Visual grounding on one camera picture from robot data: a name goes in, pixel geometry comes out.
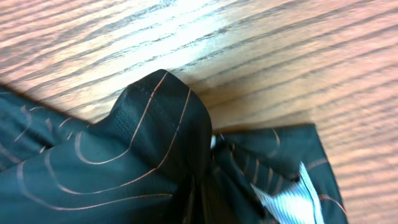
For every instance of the black printed cycling jersey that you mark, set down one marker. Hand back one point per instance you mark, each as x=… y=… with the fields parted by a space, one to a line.
x=156 y=159

